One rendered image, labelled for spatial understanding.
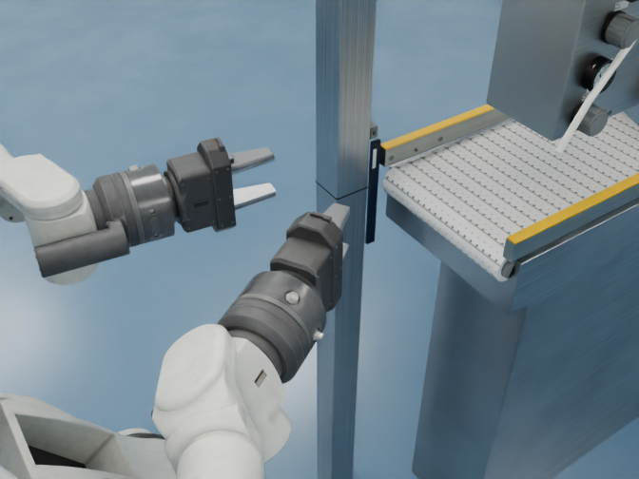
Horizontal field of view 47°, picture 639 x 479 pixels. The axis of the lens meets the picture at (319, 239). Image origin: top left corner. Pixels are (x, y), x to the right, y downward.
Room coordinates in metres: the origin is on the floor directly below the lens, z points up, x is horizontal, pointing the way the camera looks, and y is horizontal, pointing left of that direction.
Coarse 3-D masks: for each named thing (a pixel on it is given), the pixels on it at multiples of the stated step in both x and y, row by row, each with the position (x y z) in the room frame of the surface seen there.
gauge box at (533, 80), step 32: (512, 0) 0.76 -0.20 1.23; (544, 0) 0.72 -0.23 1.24; (576, 0) 0.69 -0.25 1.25; (608, 0) 0.70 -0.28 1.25; (512, 32) 0.75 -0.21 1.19; (544, 32) 0.72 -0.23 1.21; (576, 32) 0.69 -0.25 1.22; (512, 64) 0.75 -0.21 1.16; (544, 64) 0.71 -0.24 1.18; (576, 64) 0.69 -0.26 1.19; (512, 96) 0.74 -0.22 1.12; (544, 96) 0.70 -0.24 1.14; (576, 96) 0.70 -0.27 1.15; (608, 96) 0.73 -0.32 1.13; (544, 128) 0.70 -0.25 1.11
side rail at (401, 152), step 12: (468, 120) 1.04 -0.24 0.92; (480, 120) 1.05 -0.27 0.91; (492, 120) 1.07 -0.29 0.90; (504, 120) 1.09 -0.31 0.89; (444, 132) 1.01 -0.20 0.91; (456, 132) 1.03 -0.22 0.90; (468, 132) 1.04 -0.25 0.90; (408, 144) 0.97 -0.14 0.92; (420, 144) 0.98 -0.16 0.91; (432, 144) 1.00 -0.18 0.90; (384, 156) 0.95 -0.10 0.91; (396, 156) 0.96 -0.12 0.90; (408, 156) 0.97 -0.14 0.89
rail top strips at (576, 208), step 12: (480, 108) 1.07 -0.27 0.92; (492, 108) 1.07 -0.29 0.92; (444, 120) 1.03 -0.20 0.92; (456, 120) 1.03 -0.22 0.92; (420, 132) 0.99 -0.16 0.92; (432, 132) 1.00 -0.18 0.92; (384, 144) 0.96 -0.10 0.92; (396, 144) 0.96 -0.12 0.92; (624, 180) 0.86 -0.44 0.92; (636, 180) 0.86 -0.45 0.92; (600, 192) 0.83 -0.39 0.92; (612, 192) 0.83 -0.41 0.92; (576, 204) 0.80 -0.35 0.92; (588, 204) 0.80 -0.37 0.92; (552, 216) 0.78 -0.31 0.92; (564, 216) 0.78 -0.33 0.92; (528, 228) 0.75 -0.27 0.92; (540, 228) 0.75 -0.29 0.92; (516, 240) 0.72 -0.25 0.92
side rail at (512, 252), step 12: (624, 192) 0.84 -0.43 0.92; (636, 192) 0.86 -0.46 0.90; (600, 204) 0.81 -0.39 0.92; (612, 204) 0.83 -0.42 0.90; (576, 216) 0.79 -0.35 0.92; (588, 216) 0.80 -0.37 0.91; (600, 216) 0.82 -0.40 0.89; (552, 228) 0.76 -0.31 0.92; (564, 228) 0.78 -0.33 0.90; (576, 228) 0.79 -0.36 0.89; (528, 240) 0.74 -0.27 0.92; (540, 240) 0.75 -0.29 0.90; (552, 240) 0.77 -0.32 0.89; (504, 252) 0.73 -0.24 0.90; (516, 252) 0.72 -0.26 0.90; (528, 252) 0.74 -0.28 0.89
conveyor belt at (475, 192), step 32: (512, 128) 1.07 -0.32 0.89; (608, 128) 1.07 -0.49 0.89; (416, 160) 0.97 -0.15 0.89; (448, 160) 0.97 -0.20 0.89; (480, 160) 0.97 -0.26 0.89; (512, 160) 0.97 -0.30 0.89; (544, 160) 0.97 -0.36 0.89; (576, 160) 0.97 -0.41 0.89; (608, 160) 0.97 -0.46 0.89; (416, 192) 0.89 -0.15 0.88; (448, 192) 0.88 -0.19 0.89; (480, 192) 0.88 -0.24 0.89; (512, 192) 0.88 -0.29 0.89; (544, 192) 0.88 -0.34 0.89; (576, 192) 0.88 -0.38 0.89; (448, 224) 0.82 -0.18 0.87; (480, 224) 0.81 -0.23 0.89; (512, 224) 0.81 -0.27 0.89; (480, 256) 0.76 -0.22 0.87
